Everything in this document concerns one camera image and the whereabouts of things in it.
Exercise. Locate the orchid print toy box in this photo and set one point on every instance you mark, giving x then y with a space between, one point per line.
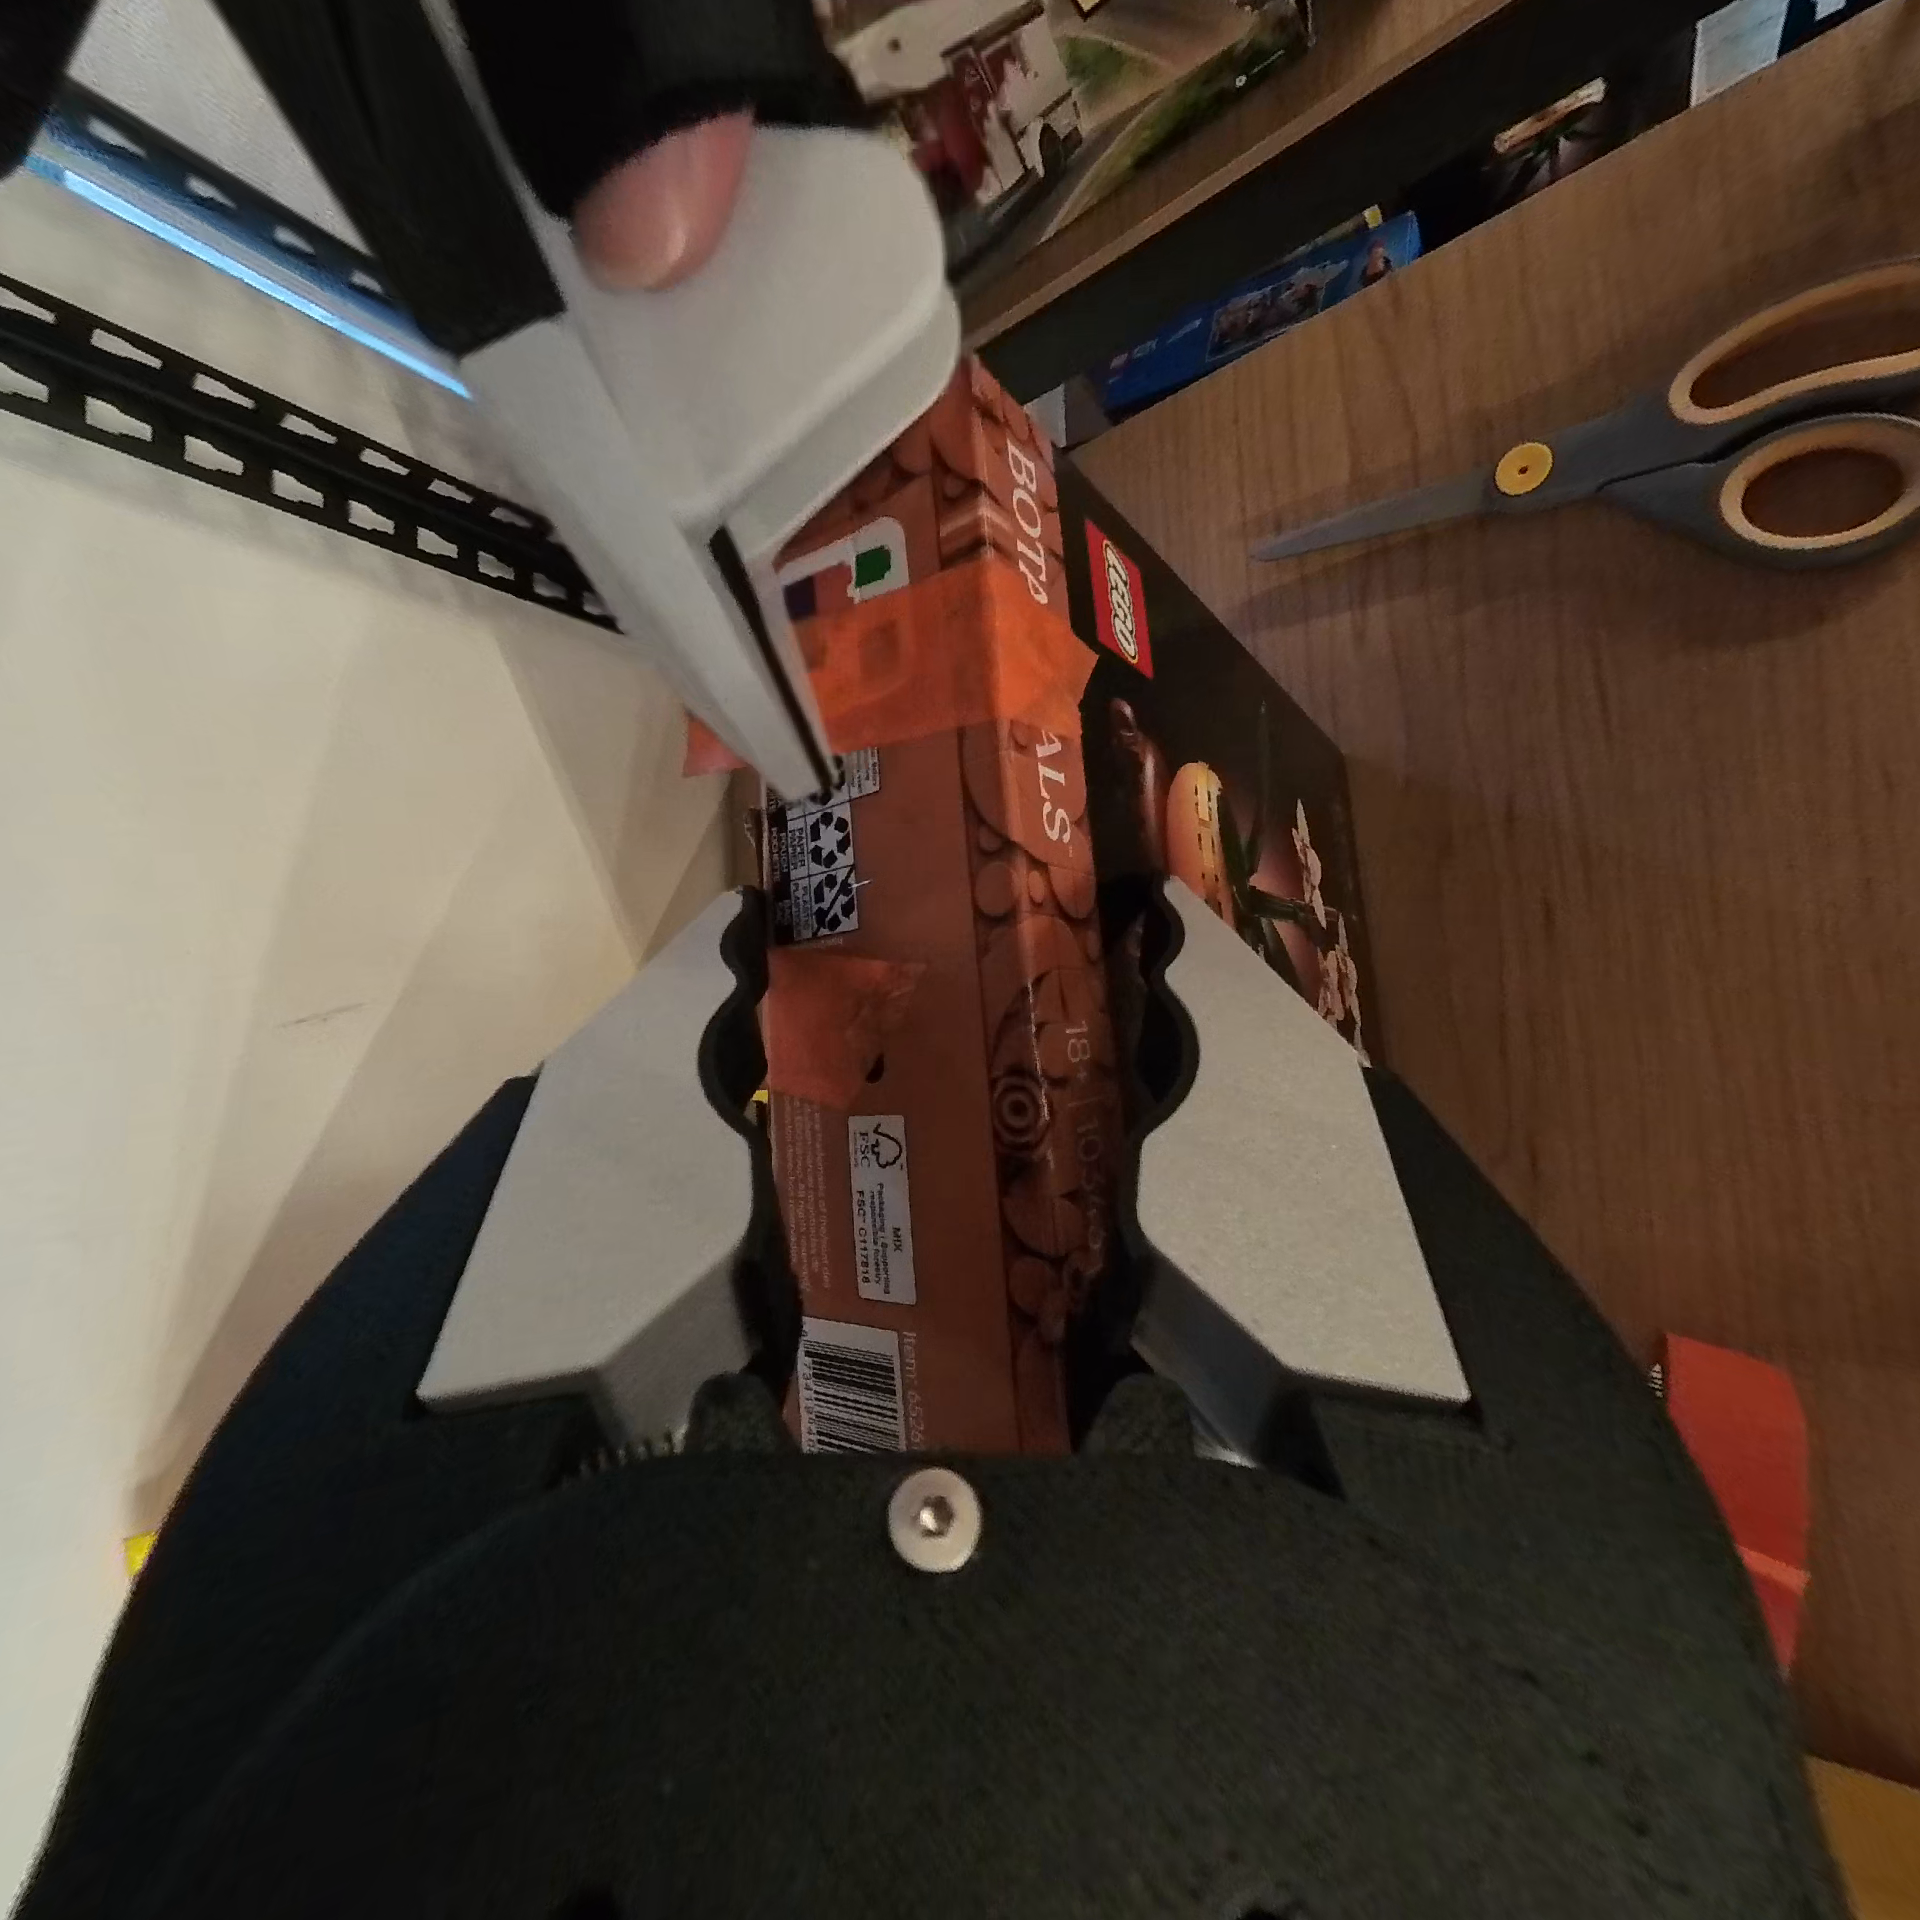
932 885

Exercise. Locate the fire truck toy box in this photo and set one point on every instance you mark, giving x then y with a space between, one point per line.
1020 106

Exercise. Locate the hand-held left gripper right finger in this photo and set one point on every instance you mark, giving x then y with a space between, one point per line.
1291 1231

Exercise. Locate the dark flower toy box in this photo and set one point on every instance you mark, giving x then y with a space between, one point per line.
1552 136

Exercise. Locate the black perforated rack frame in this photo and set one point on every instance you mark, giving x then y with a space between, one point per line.
301 481

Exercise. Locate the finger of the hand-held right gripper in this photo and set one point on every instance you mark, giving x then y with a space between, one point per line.
629 510

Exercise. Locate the white card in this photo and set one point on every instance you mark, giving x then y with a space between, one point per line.
1780 54

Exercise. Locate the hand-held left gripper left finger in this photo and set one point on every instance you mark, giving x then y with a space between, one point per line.
600 1231

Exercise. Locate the silver metal upright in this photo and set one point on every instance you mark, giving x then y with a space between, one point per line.
224 248

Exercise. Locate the blue toy box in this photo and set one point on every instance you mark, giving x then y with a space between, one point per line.
1277 306

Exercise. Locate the orange tape roll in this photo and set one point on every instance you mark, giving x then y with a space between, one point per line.
1725 1440

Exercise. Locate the wooden desk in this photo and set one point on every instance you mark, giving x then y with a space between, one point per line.
1575 902

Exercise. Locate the person's right hand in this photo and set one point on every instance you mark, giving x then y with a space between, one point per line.
662 210

